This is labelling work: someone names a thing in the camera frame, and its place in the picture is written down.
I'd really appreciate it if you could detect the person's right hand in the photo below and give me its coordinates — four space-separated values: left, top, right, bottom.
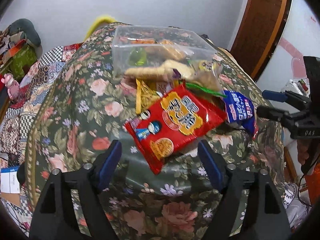
296 138 310 165

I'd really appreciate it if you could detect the green jelly cup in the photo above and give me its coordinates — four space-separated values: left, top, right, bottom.
129 49 148 67

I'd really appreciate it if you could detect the pink toy figure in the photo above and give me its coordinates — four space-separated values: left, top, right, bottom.
1 73 21 103

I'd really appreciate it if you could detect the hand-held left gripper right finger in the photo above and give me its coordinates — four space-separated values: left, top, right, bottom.
197 139 292 240

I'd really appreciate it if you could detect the white cabinet with pink print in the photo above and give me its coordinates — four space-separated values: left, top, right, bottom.
255 0 320 98

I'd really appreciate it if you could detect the red snack packet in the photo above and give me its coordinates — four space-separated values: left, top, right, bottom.
124 83 227 175

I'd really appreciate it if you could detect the green floral blanket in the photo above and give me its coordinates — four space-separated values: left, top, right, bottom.
24 22 288 240

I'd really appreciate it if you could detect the white cardboard box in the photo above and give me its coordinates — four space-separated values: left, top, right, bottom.
0 166 21 207

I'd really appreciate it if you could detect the clear plastic container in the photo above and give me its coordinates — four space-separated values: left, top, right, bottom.
111 25 217 81

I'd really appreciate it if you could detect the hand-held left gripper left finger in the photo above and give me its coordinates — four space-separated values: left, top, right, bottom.
29 139 123 240

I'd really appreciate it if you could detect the grey cushion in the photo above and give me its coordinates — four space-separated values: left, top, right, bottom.
9 18 42 47

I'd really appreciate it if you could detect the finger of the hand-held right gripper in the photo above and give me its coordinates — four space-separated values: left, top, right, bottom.
262 89 312 103
257 105 299 128

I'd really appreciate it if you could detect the black cable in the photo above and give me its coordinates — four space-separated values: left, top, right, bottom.
296 164 316 207

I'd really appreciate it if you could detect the white patterned cloth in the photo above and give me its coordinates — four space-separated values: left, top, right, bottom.
284 182 312 222

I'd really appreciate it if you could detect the wooden door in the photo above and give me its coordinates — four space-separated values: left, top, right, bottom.
229 0 293 80

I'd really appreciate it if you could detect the orange snack packet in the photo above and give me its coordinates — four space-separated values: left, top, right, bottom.
132 38 156 46

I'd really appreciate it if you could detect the patchwork quilt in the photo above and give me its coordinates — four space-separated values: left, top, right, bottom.
0 42 83 230

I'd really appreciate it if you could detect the blue snack packet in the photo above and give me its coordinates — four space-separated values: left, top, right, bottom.
221 90 259 141

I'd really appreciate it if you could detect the yellow cloth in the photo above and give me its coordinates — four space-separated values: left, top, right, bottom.
84 15 117 40

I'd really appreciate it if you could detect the clear bag of biscuits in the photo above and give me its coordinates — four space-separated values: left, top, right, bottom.
124 55 223 98

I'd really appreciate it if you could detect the yellow noodle snack packet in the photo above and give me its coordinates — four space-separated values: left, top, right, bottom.
134 78 164 116

